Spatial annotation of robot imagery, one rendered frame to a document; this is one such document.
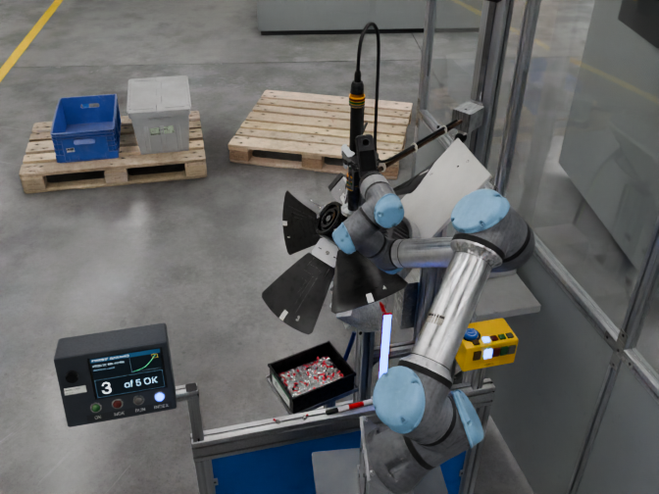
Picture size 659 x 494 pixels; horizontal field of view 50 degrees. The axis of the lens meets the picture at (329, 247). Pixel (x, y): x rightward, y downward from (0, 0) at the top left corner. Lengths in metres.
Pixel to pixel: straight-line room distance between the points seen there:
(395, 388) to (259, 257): 2.79
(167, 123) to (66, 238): 1.03
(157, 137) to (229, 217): 0.82
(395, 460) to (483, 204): 0.56
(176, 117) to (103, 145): 0.52
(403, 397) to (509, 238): 0.40
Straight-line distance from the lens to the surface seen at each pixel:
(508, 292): 2.57
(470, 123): 2.46
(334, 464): 1.79
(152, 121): 4.88
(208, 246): 4.24
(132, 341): 1.77
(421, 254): 1.76
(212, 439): 2.04
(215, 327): 3.67
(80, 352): 1.77
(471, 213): 1.50
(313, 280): 2.23
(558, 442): 2.73
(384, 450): 1.55
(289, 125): 5.29
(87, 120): 5.53
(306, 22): 7.57
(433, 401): 1.42
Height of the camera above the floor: 2.41
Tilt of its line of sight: 35 degrees down
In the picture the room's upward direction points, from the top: 1 degrees clockwise
